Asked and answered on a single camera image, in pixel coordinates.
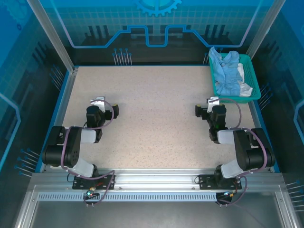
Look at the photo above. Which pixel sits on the light blue printed t-shirt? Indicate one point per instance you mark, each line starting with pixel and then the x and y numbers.
pixel 225 73

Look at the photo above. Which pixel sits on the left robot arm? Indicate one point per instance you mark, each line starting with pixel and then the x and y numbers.
pixel 71 147

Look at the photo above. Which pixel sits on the white t-shirt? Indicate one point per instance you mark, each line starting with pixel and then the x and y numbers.
pixel 245 89

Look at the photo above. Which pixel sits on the teal plastic basket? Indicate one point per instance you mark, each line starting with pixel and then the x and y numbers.
pixel 251 73

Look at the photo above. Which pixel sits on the small circuit board with LED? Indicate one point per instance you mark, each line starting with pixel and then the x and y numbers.
pixel 228 194
pixel 90 193

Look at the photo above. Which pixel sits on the metal front panel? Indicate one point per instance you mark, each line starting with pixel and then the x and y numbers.
pixel 154 213

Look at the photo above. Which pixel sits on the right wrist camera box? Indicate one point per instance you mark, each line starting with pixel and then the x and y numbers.
pixel 212 103

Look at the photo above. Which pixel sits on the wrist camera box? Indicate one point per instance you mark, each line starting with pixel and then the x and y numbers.
pixel 212 103
pixel 99 102

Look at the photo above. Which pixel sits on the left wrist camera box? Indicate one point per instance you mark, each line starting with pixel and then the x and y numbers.
pixel 99 102

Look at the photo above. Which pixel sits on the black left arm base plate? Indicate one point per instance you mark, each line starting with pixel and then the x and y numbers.
pixel 107 181

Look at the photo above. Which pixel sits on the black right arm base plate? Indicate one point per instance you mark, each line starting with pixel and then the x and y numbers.
pixel 205 182

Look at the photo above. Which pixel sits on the aluminium mounting rail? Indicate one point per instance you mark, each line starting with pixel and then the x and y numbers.
pixel 154 178

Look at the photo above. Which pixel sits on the aluminium frame post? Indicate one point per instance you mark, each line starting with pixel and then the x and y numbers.
pixel 54 40
pixel 263 31

